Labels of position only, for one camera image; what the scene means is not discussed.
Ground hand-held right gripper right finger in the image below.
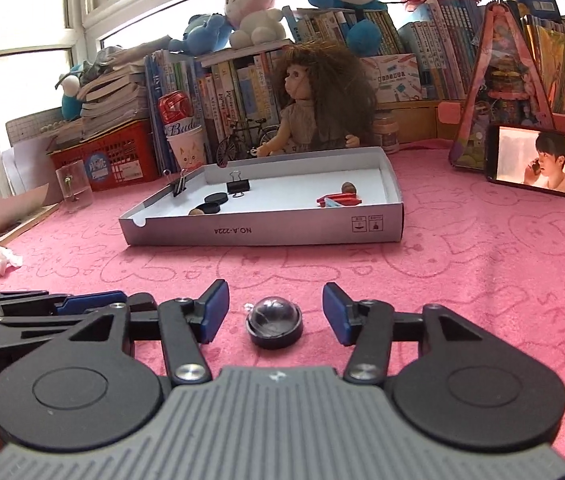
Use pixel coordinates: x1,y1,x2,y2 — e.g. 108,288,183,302
322,281,483,386

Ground brown-haired doll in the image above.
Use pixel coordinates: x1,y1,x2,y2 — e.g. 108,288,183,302
255,42,378,158

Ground black miniature bicycle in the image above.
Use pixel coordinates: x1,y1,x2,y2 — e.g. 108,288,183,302
216,117,280,167

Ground clear glass cup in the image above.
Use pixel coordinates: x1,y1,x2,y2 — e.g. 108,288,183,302
56,159,94,213

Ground wooden shelf box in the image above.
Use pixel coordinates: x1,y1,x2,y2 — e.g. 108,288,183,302
375,100,458,143

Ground row of upright books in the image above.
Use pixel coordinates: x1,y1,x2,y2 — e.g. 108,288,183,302
145,47,293,171
282,5,403,58
397,0,493,101

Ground white printer carton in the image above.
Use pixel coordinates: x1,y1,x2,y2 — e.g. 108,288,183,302
359,52,420,106

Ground stack of flat books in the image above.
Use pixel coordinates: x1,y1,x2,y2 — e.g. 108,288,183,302
77,47,153,138

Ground black binder clip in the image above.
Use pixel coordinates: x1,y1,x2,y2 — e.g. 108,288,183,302
165,170,189,197
226,171,250,198

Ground red hair clip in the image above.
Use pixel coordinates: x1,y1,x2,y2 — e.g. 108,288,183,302
317,191,363,207

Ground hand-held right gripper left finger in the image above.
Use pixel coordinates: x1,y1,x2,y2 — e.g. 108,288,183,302
65,279,230,386

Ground white paper cup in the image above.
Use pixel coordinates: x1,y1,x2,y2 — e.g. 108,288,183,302
166,124,208,171

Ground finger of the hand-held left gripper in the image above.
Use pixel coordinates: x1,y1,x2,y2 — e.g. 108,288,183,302
0,309,113,361
0,290,128,318

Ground pink rabbit plush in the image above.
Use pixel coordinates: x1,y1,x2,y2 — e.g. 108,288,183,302
217,0,288,50

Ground red beer can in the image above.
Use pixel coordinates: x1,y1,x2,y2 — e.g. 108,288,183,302
157,90,198,136

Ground white cardboard box tray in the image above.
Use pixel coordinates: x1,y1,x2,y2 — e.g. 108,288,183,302
118,146,405,247

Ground red plastic crate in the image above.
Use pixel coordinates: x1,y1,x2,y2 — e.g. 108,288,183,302
50,120,160,192

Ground grey grid cutting mat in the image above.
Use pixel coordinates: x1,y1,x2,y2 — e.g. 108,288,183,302
5,107,63,146

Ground white paper sheet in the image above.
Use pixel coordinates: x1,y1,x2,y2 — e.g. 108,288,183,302
1,135,58,196

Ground white shelf board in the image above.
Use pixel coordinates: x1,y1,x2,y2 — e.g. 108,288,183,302
197,40,295,68

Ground black smartphone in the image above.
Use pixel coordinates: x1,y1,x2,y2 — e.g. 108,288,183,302
485,123,565,202

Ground row of thin magazines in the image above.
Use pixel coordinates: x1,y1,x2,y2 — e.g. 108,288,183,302
519,12,565,116

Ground small blue plush toy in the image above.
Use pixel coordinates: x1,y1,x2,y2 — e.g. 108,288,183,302
167,12,230,56

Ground small beige jar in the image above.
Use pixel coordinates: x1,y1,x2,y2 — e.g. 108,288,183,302
373,110,400,153

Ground black domed round object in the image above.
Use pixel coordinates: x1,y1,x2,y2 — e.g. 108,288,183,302
245,296,304,350

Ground blue and white plush toy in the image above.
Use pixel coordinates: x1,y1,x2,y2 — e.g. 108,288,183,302
57,60,93,121

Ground pink triangular toy box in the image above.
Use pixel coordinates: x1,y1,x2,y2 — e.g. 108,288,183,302
449,1,565,173

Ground white window frame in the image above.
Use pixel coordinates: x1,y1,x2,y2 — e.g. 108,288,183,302
0,0,313,61

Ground brown cardboard sheet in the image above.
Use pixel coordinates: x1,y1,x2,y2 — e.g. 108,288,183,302
0,180,60,252

